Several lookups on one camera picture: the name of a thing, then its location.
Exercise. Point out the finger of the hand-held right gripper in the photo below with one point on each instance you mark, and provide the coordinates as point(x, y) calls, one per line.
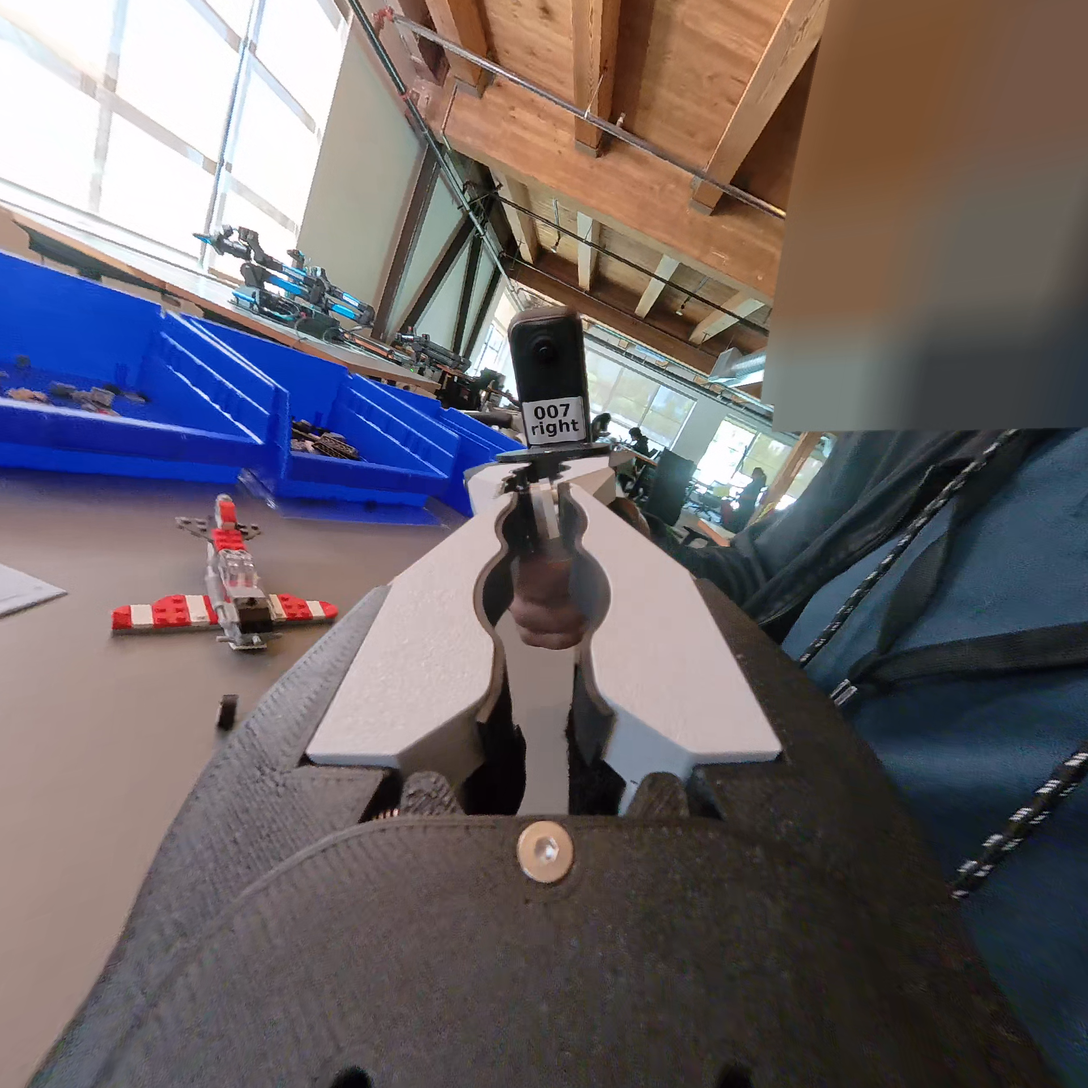
point(486, 489)
point(598, 483)

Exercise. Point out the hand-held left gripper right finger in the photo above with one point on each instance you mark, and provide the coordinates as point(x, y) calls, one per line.
point(688, 671)

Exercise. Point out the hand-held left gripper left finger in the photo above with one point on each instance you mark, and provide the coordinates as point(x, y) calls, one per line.
point(399, 671)

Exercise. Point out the black blue robot arm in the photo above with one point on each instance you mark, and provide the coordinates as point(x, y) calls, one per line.
point(416, 348)
point(297, 289)
point(234, 245)

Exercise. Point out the grey desk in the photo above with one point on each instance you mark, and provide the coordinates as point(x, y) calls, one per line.
point(102, 765)

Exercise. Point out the person's right hand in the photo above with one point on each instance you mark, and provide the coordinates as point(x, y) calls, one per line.
point(548, 603)

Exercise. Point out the black office chair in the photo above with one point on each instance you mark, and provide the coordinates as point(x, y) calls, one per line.
point(673, 484)

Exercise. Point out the small black toy wheel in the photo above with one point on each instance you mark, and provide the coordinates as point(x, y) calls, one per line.
point(227, 712)

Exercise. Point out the red white brick toy plane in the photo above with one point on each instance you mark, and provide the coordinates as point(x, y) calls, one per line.
point(229, 586)

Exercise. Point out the metal ceiling pipe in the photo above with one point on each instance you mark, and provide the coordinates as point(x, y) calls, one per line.
point(595, 119)

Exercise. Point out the person's blue top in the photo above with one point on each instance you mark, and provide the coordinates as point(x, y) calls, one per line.
point(977, 739)

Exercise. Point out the wooden workbench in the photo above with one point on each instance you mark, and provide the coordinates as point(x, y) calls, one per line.
point(195, 285)

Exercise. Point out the white paper sheet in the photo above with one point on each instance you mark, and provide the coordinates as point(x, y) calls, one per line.
point(21, 588)

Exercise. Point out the large blue plastic bin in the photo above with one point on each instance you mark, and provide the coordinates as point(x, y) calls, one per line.
point(102, 323)

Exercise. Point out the large window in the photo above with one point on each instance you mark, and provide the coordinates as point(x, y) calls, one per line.
point(153, 102)

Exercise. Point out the silver air duct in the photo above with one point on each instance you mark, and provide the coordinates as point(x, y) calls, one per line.
point(738, 367)

